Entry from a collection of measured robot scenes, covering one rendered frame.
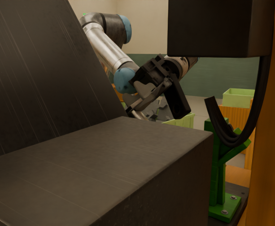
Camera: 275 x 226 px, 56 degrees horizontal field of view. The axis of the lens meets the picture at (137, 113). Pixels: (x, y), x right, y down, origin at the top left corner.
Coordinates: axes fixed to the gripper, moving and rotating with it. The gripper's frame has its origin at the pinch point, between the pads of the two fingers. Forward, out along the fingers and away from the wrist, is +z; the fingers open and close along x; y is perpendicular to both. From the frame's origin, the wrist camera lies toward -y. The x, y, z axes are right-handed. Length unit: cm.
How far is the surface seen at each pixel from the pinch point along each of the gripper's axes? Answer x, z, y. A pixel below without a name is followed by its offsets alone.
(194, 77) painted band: -396, -645, -55
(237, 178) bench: -23, -36, -46
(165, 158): 20.0, 20.3, -5.5
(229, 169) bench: -28, -42, -44
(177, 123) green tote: -64, -79, -24
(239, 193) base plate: -16, -24, -43
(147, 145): 16.5, 17.9, -3.6
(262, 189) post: 8.2, -3.5, -29.9
